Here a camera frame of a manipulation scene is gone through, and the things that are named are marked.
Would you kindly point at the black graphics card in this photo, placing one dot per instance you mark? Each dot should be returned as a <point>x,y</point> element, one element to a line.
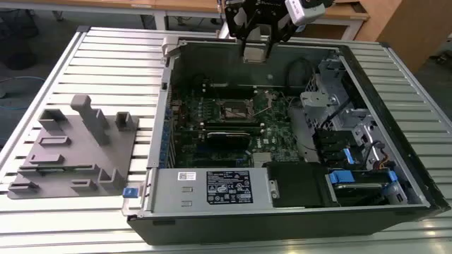
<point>227,140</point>

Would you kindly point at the black and grey PC case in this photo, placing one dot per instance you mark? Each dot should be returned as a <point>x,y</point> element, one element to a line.
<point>283,227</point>

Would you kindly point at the blue case release latch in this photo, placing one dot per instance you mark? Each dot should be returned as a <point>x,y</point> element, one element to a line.
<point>130,193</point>

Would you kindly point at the wooden desk white frame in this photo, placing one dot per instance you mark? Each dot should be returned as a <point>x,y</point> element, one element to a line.
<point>89,3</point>
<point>347,16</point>

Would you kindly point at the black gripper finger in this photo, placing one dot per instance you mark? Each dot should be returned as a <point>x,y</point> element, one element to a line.
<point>231,31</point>
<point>286,35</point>

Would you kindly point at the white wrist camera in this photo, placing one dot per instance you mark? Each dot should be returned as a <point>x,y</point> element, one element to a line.
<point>301,13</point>

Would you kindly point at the black plastic connector block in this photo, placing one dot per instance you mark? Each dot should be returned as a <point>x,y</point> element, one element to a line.
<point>334,144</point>

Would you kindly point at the green RAM stick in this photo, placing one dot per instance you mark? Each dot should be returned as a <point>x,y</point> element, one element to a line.
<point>61,169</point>

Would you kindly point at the silver finned heat sink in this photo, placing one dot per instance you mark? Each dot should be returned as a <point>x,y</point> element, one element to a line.
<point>263,156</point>

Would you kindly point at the green motherboard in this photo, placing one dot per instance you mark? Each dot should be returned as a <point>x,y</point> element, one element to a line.
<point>279,132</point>

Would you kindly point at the black office chair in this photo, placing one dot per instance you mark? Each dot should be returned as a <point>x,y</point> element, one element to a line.
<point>18,39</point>

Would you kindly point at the silver square CPU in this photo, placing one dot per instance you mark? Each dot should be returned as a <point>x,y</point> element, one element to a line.
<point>255,54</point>

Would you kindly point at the silver power supply unit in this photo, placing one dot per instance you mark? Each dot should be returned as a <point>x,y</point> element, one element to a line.
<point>170,190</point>

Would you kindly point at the silver metal drive bracket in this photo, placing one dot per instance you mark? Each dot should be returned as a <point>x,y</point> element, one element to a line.
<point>318,101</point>

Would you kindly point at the metal CPU socket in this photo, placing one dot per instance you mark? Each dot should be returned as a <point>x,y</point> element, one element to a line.
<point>235,109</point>

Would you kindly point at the wooden cabinet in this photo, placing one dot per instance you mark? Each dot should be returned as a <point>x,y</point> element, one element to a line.
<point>406,26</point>

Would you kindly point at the grey plastic parts rack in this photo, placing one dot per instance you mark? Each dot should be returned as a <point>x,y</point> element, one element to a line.
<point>89,158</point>

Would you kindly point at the silver hard disk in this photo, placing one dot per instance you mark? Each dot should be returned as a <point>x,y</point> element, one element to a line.
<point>358,187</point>

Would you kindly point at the blue plastic tab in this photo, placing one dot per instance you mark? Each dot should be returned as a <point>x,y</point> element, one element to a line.
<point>391,176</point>
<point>347,155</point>

